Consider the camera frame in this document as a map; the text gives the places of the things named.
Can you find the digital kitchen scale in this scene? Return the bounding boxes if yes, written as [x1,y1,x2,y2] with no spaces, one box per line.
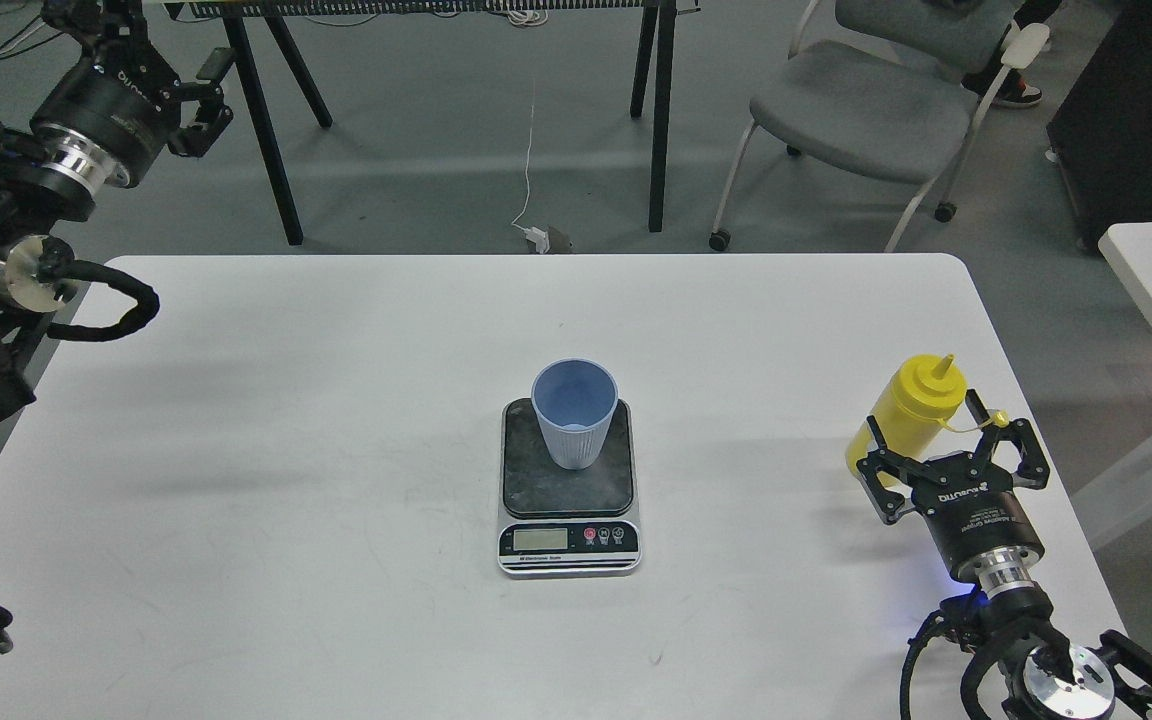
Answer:
[497,397,643,579]

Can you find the yellow squeeze bottle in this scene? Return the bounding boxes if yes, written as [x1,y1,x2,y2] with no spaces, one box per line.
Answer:
[846,354,1011,480]

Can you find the black table frame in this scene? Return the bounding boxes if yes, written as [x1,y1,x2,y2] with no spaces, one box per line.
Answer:
[165,1,682,247]

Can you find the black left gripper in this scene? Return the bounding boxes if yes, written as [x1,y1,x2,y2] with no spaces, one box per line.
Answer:
[29,1,236,190]

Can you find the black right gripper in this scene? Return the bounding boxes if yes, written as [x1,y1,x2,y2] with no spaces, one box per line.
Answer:
[855,389,1051,583]

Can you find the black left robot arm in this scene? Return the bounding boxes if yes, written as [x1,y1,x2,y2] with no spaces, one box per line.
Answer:
[0,1,236,420]

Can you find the blue plastic cup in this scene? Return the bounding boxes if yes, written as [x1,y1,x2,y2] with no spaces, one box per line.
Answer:
[531,357,620,471]

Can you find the person in jeans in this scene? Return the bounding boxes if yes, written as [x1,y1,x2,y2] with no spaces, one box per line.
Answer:
[960,0,1062,108]

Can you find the white charger cable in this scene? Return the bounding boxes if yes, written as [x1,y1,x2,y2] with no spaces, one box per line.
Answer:
[511,70,574,253]

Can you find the black cabinet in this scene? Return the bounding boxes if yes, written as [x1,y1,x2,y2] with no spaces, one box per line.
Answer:
[1047,1,1152,255]

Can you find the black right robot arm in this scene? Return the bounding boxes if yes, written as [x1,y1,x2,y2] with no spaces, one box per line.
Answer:
[856,389,1152,719]

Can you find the grey office chair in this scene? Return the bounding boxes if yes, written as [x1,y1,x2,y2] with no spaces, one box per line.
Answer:
[708,1,1049,252]

